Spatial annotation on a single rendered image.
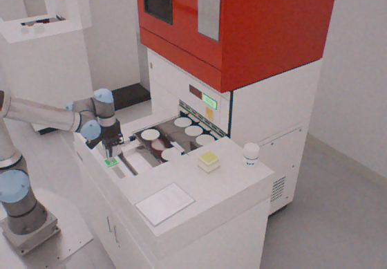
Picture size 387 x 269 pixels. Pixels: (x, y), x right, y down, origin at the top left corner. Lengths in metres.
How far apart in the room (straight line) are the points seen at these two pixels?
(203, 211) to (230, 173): 0.25
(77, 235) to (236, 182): 0.71
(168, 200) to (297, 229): 1.44
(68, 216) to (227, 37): 1.05
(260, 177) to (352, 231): 1.37
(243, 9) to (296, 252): 1.67
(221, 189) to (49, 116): 0.74
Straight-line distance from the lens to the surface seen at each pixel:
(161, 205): 1.47
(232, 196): 1.53
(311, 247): 2.68
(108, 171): 1.67
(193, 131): 1.98
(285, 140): 2.27
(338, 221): 2.90
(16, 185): 1.49
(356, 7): 2.98
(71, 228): 1.67
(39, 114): 1.33
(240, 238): 1.80
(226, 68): 1.64
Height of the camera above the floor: 2.03
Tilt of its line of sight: 33 degrees down
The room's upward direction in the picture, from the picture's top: straight up
